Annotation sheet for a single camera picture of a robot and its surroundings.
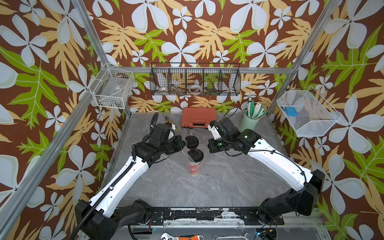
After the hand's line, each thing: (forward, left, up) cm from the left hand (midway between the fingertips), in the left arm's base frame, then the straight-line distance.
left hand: (187, 141), depth 73 cm
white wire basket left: (+31, +45, +9) cm, 56 cm away
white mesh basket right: (+19, -68, +2) cm, 71 cm away
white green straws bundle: (+32, -45, -10) cm, 56 cm away
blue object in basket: (+21, -61, 0) cm, 64 cm away
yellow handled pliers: (+36, +16, -25) cm, 46 cm away
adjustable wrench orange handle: (-37, +10, -24) cm, 46 cm away
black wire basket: (+47, -5, +5) cm, 47 cm away
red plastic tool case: (+39, -7, -24) cm, 46 cm away
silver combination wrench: (-37, -27, -24) cm, 52 cm away
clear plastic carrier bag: (-7, 0, -8) cm, 11 cm away
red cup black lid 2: (-4, -5, -8) cm, 10 cm away
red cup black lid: (+5, -2, -8) cm, 9 cm away
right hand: (-1, -9, -3) cm, 10 cm away
